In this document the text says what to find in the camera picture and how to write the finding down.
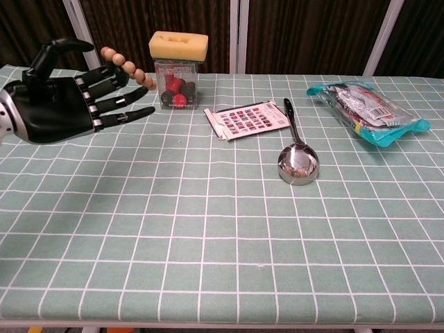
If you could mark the teal plastic snack bag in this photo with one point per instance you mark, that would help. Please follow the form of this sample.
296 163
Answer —
367 111

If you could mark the yellow sponge block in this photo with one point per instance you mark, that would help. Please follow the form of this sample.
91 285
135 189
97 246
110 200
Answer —
177 52

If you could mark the green checked tablecloth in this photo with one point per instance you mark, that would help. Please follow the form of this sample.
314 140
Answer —
222 243

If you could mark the white table frame bar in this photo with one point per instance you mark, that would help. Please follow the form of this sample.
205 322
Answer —
243 326

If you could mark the upright white frame post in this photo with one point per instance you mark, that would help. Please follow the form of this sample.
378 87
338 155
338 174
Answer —
243 34
234 34

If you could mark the clear box of thread spools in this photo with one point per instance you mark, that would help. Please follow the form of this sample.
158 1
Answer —
177 90

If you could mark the colour swatch card packet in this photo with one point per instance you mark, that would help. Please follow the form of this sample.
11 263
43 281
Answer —
249 119

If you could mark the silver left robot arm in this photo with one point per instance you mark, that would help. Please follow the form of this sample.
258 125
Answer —
4 118

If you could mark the slanted white frame post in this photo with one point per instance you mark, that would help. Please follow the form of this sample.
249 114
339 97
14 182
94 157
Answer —
383 38
74 17

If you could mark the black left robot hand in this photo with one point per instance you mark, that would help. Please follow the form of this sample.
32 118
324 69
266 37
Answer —
52 107

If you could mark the dark brown curtain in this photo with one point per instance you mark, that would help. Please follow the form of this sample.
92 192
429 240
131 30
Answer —
312 34

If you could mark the orange plastic piece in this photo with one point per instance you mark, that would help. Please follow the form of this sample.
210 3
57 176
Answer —
119 330
34 330

